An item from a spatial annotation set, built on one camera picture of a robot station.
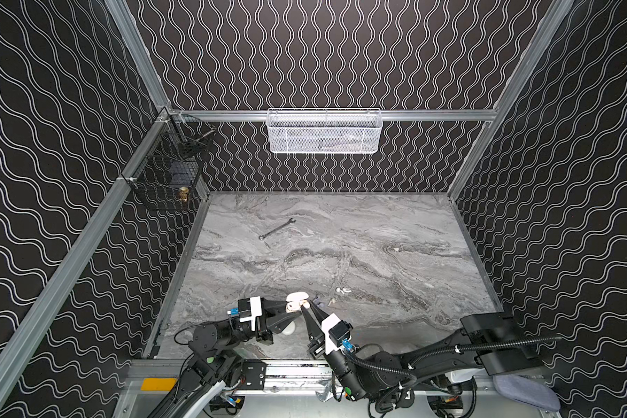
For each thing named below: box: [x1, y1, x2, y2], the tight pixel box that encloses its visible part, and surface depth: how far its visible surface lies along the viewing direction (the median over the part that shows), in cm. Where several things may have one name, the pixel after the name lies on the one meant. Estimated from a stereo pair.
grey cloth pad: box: [492, 374, 561, 412], surface depth 72 cm
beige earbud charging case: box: [285, 291, 311, 313], surface depth 60 cm
